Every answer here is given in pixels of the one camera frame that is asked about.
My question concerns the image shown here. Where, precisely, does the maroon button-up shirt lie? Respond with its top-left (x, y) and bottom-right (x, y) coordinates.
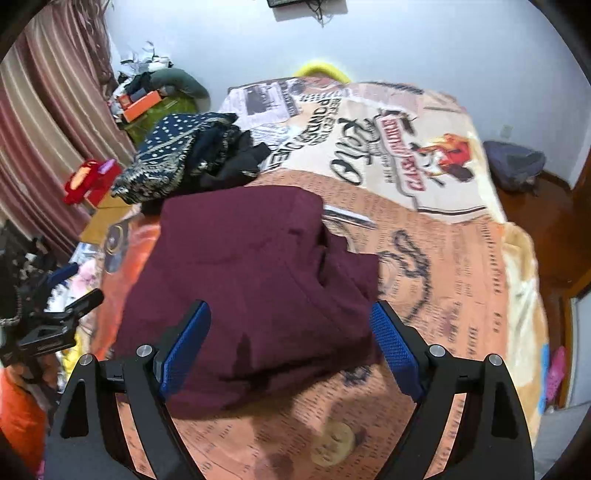
top-left (113, 186), bottom-right (379, 419)

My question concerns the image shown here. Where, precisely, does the bamboo lap desk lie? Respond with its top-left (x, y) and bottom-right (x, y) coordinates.
top-left (78, 194), bottom-right (132, 245)

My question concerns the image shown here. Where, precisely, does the red plush toy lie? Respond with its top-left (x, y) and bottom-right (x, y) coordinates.
top-left (63, 160), bottom-right (102, 205)

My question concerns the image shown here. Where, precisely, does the red gift box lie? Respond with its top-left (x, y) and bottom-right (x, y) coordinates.
top-left (84, 159), bottom-right (122, 207)

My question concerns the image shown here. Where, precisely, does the navy patterned folded garment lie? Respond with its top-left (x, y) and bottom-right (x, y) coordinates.
top-left (111, 112), bottom-right (242, 204)

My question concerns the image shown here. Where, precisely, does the black folded garment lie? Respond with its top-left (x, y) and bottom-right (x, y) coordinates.
top-left (179, 127), bottom-right (271, 194)

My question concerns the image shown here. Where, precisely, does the dark bag on floor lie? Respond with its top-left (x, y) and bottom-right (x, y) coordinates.
top-left (484, 141), bottom-right (546, 192)

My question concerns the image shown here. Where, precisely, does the striped pink curtain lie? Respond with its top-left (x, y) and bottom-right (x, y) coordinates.
top-left (1, 1), bottom-right (134, 259)

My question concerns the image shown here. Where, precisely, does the orange box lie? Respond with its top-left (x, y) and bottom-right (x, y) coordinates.
top-left (123, 91), bottom-right (161, 123)

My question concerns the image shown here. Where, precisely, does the green patterned cloth cabinet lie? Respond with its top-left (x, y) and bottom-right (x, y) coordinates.
top-left (123, 95), bottom-right (198, 148)

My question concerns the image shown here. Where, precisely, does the yellow round object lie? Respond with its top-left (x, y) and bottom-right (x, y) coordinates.
top-left (294, 60), bottom-right (351, 84)

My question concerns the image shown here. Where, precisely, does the wall power socket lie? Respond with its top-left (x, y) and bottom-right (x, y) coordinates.
top-left (500, 125), bottom-right (513, 139)

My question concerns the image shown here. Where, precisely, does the small wall monitor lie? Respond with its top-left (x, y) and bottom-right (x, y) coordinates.
top-left (266, 0), bottom-right (325, 8)

